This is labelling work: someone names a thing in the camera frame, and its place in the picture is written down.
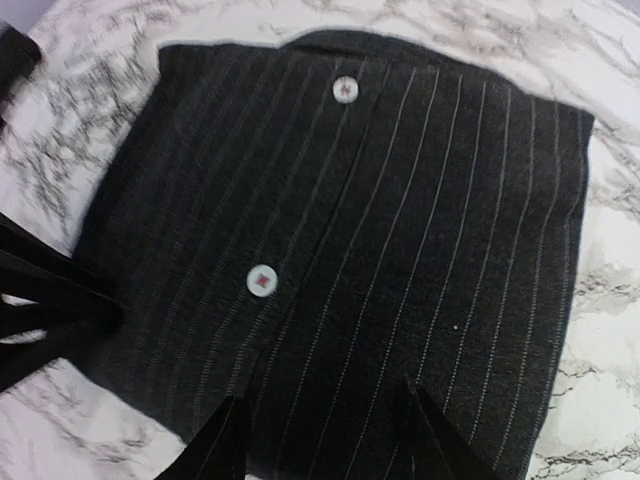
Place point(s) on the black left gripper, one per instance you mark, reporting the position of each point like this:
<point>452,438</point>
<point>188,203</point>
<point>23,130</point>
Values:
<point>19,57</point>

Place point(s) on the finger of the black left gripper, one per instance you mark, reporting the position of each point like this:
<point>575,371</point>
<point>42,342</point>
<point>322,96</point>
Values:
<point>70,304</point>

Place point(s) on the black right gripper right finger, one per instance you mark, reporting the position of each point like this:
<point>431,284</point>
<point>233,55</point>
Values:
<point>437,450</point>

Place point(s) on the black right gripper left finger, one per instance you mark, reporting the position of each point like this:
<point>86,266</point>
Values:
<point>219,449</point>

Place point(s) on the black pinstriped long sleeve shirt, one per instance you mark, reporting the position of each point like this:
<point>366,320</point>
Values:
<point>306,225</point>

